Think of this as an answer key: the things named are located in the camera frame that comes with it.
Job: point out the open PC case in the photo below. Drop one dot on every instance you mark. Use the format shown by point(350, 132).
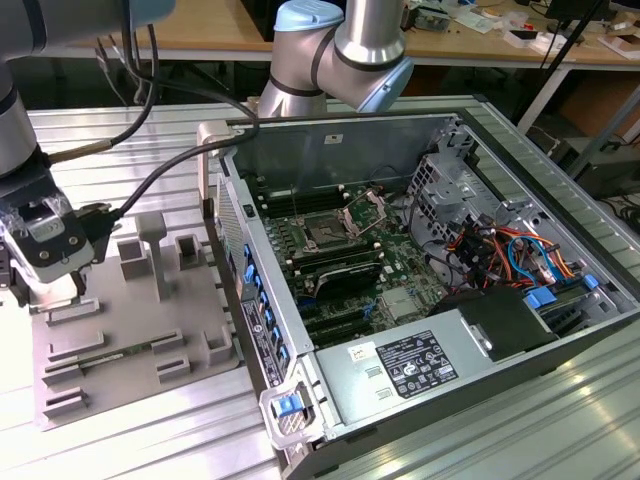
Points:
point(350, 145)

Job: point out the CPU socket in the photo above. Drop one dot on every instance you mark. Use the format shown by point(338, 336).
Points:
point(325, 232)

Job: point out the brown cardboard piece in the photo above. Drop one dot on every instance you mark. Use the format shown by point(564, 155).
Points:
point(622, 46)

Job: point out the black fan shroud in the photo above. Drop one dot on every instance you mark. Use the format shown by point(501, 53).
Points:
point(500, 320)

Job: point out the black computer tower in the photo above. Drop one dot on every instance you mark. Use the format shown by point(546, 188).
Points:
point(615, 175)

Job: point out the grey parts rack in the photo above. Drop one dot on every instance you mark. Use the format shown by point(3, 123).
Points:
point(130, 320)

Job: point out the small blue clip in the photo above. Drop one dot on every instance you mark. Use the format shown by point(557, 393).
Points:
point(590, 281)

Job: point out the grey green circuit device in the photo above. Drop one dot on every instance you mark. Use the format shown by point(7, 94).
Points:
point(430, 20)

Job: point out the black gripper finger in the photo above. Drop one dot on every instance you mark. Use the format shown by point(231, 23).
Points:
point(19, 290)
point(80, 287)

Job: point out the silver chipset heatsink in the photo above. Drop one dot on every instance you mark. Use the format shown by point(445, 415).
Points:
point(402, 303)

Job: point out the metal drive cage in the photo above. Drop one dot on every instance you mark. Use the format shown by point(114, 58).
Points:
point(450, 200)

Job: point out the thin locking lever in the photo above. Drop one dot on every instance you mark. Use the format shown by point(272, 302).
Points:
point(296, 205)

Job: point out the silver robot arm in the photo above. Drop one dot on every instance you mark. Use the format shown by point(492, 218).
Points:
point(370, 30)

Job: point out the blue case latch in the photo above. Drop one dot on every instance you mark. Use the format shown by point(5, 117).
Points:
point(288, 405)

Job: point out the silver power supply unit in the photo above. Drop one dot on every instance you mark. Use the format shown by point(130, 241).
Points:
point(360, 395)

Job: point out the green RAM stick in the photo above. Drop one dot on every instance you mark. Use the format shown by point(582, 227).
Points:
point(125, 351)

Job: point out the black RAM slot bank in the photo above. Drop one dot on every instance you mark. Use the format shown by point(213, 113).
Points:
point(310, 200)
point(335, 257)

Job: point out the black monitor stand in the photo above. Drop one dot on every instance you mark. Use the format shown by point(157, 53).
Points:
point(575, 7)

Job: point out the green motherboard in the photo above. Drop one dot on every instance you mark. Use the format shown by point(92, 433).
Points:
point(400, 270)

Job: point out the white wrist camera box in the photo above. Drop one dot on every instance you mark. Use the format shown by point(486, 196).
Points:
point(60, 270)

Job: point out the small white box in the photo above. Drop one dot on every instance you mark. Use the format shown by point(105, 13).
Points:
point(542, 44)

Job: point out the black expansion slot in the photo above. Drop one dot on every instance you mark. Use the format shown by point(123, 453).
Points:
point(330, 317)
point(340, 332)

